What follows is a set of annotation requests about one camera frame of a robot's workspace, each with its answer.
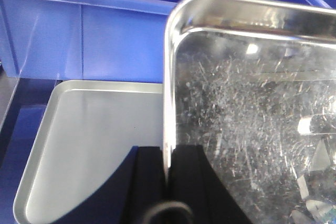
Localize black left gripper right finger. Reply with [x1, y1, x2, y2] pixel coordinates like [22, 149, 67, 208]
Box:
[168, 145, 251, 223]

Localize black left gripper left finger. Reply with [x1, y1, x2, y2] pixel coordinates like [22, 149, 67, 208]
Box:
[56, 146, 165, 223]

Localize shiny silver tray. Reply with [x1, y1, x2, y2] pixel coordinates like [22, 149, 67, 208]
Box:
[163, 0, 335, 223]

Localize matte silver tray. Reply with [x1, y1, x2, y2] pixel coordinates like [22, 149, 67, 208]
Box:
[13, 80, 163, 223]

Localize blue bin upper left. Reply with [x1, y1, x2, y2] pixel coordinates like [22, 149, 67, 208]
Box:
[1, 0, 175, 83]

